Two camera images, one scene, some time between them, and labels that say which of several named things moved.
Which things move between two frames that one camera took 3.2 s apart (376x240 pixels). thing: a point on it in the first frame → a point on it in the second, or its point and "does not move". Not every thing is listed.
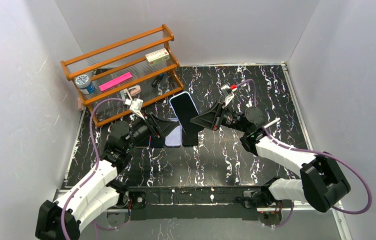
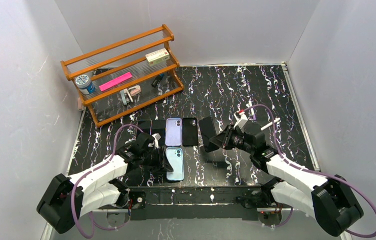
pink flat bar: (115, 81) does not move
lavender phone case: (174, 139) does not move
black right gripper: (218, 117) → (224, 140)
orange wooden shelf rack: (126, 75) does not move
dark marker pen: (157, 80) does not move
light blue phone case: (185, 110) → (176, 157)
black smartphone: (185, 111) → (208, 131)
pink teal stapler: (127, 94) does not move
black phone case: (189, 135) does not move
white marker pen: (271, 123) does not move
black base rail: (192, 203) does not move
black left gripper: (151, 123) → (156, 158)
